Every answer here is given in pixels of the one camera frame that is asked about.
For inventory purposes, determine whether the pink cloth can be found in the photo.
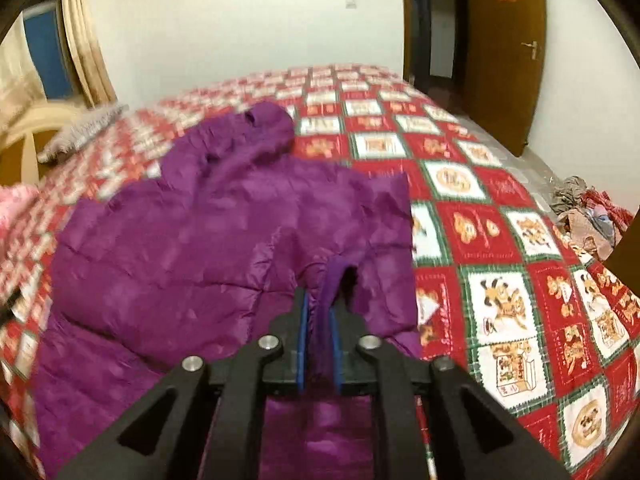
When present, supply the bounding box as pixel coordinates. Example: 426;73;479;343
0;185;38;241

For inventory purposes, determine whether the brown wooden cabinet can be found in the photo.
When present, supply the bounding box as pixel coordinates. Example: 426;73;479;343
602;210;640;287

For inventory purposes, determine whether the pile of clothes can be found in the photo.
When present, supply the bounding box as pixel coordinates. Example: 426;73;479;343
550;176;637;262

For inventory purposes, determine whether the wooden door frame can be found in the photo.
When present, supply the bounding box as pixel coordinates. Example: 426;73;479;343
400;0;434;86

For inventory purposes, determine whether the brown wooden door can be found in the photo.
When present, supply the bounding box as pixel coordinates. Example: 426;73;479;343
462;0;548;158

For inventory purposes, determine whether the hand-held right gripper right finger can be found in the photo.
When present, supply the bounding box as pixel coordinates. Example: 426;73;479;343
327;305;572;480

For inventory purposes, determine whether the red checked printed blanket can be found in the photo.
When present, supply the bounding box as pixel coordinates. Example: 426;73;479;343
0;64;640;480

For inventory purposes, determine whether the cream bed headboard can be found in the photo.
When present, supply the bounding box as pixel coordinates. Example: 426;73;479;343
0;105;91;186

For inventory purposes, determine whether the beige patterned curtain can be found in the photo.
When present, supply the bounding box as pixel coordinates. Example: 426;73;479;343
59;0;119;108

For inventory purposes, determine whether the purple down jacket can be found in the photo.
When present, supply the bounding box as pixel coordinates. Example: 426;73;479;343
32;101;423;480

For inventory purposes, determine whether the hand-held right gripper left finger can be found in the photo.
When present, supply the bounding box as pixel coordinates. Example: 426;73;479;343
56;287;308;480

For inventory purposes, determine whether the grey striped pillow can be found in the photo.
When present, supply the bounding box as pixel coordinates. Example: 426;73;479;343
37;104;130;165

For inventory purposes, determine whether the window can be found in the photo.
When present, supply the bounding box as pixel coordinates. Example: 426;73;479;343
22;2;70;102

